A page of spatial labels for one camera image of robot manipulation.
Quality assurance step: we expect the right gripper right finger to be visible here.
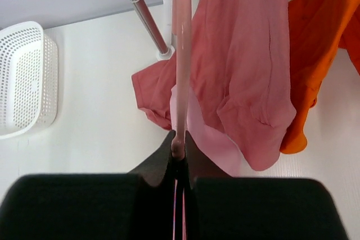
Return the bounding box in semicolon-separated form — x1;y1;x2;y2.
185;133;348;239

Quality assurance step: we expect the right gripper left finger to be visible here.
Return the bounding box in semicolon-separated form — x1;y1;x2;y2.
1;132;174;239

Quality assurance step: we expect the orange t shirt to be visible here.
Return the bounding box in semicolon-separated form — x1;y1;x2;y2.
280;0;359;154

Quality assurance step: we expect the salmon pink t shirt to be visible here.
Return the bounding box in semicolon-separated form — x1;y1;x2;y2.
131;0;298;171

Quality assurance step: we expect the light pink t shirt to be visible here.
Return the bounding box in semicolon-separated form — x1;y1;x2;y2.
169;84;243;177

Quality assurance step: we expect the metal clothes rack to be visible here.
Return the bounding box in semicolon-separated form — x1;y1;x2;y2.
130;0;175;61

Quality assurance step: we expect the white perforated plastic basket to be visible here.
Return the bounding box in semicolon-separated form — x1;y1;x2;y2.
1;21;59;139

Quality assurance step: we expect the pink wire hanger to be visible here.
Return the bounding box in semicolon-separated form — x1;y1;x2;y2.
171;0;192;239

